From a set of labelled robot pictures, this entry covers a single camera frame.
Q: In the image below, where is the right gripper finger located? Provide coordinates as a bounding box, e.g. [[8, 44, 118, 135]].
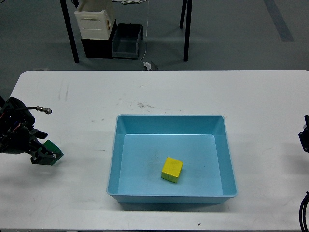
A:
[[298, 115, 309, 152]]

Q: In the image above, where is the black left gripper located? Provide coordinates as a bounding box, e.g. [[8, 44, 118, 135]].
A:
[[0, 127, 60, 166]]

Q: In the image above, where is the green block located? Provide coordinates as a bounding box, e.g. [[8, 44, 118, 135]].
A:
[[42, 140, 64, 166]]

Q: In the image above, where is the yellow block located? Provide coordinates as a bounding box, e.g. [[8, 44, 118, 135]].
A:
[[161, 157, 183, 183]]

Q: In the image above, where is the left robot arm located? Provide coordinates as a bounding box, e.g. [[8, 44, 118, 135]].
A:
[[0, 97, 63, 166]]

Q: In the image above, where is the light blue plastic box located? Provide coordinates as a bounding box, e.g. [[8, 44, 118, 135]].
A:
[[107, 115, 238, 204]]

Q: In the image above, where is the black table leg left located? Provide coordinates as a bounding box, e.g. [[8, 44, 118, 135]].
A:
[[60, 0, 79, 63]]

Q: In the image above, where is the black table leg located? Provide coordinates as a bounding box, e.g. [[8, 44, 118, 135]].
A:
[[179, 0, 193, 62], [60, 0, 79, 63]]

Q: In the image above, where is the black crate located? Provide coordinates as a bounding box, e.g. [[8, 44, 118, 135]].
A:
[[81, 21, 117, 59]]

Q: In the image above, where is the grey plastic bin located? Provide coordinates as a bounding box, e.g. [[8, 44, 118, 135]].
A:
[[112, 23, 143, 59]]

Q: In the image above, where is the white power adapter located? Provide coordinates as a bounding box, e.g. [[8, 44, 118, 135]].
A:
[[143, 62, 151, 71]]

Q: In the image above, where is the cream plastic container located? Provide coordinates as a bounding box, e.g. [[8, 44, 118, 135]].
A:
[[74, 0, 115, 40]]

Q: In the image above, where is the black table leg right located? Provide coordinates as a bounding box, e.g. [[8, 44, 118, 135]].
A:
[[179, 0, 193, 62]]

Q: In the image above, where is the white cable coil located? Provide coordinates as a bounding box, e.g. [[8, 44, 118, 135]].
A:
[[113, 0, 148, 5]]

